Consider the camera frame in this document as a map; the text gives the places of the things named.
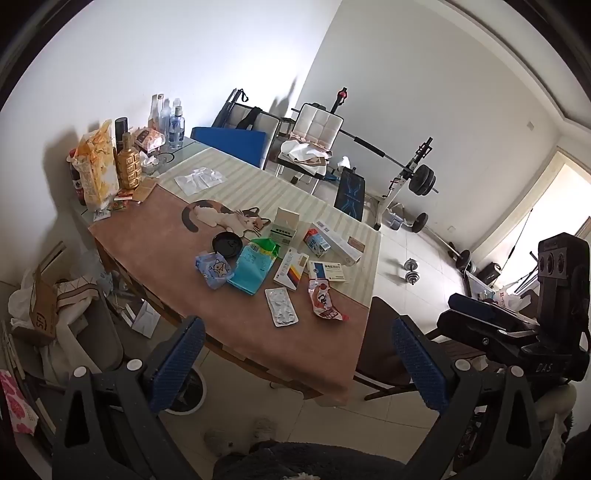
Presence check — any silver pill blister pack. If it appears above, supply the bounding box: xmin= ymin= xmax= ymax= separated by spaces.
xmin=264 ymin=287 xmax=298 ymax=328

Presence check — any teal green snack bag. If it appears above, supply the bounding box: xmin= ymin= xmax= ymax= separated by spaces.
xmin=228 ymin=238 xmax=280 ymax=295

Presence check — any red chicken feet snack packet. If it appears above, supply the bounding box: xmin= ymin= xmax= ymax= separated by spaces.
xmin=308 ymin=279 xmax=349 ymax=322

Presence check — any long white toothpaste box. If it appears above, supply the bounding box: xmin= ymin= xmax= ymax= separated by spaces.
xmin=311 ymin=220 xmax=363 ymax=266

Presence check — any white green medicine box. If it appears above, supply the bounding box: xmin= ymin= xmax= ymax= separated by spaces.
xmin=269 ymin=207 xmax=300 ymax=246

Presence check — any white trash bin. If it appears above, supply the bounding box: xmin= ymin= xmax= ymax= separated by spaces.
xmin=165 ymin=367 xmax=207 ymax=416

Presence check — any pink floral bag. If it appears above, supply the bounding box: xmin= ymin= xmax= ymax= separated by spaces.
xmin=0 ymin=369 xmax=39 ymax=435

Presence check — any cardboard box on floor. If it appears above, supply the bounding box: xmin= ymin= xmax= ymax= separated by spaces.
xmin=29 ymin=241 xmax=66 ymax=346

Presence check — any dark wooden chair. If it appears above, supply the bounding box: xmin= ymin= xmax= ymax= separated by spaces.
xmin=353 ymin=296 xmax=499 ymax=410

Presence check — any pair of small dumbbells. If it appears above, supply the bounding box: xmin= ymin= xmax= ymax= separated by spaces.
xmin=404 ymin=258 xmax=420 ymax=285

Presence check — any cat pattern table mat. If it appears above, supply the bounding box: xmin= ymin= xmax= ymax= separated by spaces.
xmin=87 ymin=146 xmax=385 ymax=407

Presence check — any blue cartoon snack wrapper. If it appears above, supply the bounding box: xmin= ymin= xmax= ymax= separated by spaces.
xmin=194 ymin=252 xmax=233 ymax=290

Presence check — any barbell rack with weights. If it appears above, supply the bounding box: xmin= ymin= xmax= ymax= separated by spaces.
xmin=290 ymin=85 xmax=472 ymax=273

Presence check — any black plastic lid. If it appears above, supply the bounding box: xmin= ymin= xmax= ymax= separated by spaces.
xmin=211 ymin=231 xmax=243 ymax=260

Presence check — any white blue medicine box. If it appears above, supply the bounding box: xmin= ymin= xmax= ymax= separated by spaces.
xmin=308 ymin=260 xmax=346 ymax=283

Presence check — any white orange medicine box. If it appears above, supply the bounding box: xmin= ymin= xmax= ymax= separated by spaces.
xmin=273 ymin=247 xmax=310 ymax=291

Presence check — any black blue weight bench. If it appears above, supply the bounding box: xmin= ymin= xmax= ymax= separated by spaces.
xmin=335 ymin=167 xmax=366 ymax=221

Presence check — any red blue milk carton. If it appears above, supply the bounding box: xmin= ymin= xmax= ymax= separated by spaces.
xmin=304 ymin=227 xmax=331 ymax=258

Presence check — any gold grenade shaped bottle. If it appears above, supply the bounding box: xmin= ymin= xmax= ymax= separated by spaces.
xmin=116 ymin=132 xmax=141 ymax=190

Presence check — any clear plastic wrapper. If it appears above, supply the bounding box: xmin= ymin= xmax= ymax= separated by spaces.
xmin=174 ymin=167 xmax=226 ymax=196

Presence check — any yellow chips bag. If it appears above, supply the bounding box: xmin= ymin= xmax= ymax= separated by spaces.
xmin=72 ymin=119 xmax=119 ymax=211

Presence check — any clear water bottle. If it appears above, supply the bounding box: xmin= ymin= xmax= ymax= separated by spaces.
xmin=168 ymin=105 xmax=185 ymax=148

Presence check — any white chair with clutter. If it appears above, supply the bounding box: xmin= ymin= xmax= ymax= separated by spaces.
xmin=276 ymin=103 xmax=344 ymax=190

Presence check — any blue folder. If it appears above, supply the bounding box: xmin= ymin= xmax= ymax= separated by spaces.
xmin=190 ymin=127 xmax=266 ymax=168

